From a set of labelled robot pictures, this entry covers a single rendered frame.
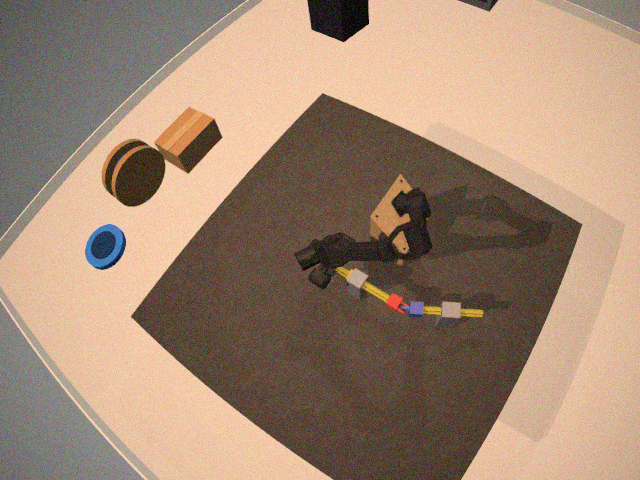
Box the yellow square bar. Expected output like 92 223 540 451
336 267 390 303

